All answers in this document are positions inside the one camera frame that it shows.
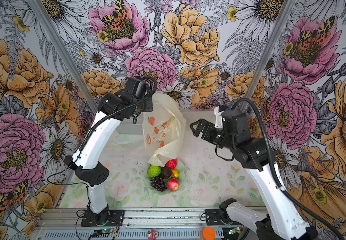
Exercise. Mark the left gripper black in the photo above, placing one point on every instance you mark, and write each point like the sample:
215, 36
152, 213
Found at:
148, 107

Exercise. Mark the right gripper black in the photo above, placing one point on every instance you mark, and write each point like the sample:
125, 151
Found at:
208, 126

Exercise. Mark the translucent yellow plastic bag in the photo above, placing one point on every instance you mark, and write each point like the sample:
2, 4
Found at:
163, 130

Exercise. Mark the light green wavy plate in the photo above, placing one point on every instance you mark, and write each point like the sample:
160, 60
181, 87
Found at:
182, 178

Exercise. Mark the crinkled red fruit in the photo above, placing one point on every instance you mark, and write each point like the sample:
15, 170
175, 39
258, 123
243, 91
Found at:
172, 164

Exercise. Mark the red pink apple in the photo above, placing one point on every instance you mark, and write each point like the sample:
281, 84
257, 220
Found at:
173, 185

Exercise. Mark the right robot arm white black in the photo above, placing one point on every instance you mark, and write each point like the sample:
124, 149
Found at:
282, 222

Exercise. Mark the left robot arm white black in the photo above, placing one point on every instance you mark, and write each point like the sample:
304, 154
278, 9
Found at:
85, 161

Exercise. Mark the silver metal case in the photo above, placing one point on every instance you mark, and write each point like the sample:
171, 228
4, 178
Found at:
128, 127

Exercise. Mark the small yellow orange mango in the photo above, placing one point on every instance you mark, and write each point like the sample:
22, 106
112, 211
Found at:
175, 174

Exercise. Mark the dark brown fruit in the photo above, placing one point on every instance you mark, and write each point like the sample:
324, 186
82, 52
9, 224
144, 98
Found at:
166, 173

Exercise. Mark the green bumpy fruit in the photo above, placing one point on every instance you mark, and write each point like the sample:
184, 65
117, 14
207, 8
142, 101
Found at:
154, 171

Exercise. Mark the dark purple grape bunch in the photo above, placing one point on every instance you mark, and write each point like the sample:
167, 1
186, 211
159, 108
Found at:
158, 184

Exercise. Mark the orange round cap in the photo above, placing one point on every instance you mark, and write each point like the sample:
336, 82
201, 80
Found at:
208, 233

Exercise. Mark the red white small object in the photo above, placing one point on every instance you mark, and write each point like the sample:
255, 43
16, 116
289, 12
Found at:
152, 235

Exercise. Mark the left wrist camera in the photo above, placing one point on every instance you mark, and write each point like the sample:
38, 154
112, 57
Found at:
135, 90

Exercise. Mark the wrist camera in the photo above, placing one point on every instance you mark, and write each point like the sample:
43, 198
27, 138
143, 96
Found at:
135, 90
231, 121

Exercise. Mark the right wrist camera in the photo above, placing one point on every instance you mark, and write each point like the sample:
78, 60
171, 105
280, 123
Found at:
231, 121

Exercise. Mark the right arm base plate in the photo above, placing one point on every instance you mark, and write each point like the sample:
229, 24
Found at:
214, 218

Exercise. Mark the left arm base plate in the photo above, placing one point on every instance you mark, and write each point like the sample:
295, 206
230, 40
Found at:
107, 218

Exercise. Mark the aluminium frame rail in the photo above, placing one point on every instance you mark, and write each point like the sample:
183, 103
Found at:
171, 223

